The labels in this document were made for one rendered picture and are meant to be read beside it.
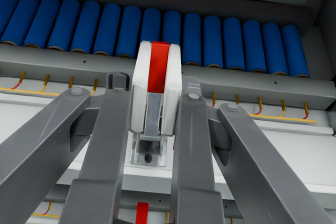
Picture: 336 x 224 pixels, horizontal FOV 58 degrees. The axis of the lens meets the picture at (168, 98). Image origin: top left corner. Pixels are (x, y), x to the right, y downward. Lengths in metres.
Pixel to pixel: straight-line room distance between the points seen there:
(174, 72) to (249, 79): 0.12
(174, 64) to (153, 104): 0.05
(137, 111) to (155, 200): 0.25
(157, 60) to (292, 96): 0.13
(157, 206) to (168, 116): 0.25
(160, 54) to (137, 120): 0.06
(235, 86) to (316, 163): 0.09
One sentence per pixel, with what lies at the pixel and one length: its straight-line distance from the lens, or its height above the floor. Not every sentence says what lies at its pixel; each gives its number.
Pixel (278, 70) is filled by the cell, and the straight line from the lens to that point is 0.30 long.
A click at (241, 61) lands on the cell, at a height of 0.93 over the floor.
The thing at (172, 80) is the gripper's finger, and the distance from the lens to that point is 0.15.
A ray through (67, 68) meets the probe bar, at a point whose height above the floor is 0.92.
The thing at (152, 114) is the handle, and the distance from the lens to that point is 0.22.
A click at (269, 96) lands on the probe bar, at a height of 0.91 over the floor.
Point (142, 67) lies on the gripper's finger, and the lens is 0.17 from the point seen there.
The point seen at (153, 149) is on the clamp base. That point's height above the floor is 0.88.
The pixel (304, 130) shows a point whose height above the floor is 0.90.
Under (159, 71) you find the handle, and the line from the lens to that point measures 0.21.
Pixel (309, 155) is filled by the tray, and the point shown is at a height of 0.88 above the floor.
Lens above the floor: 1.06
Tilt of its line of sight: 37 degrees down
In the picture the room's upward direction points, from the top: 8 degrees clockwise
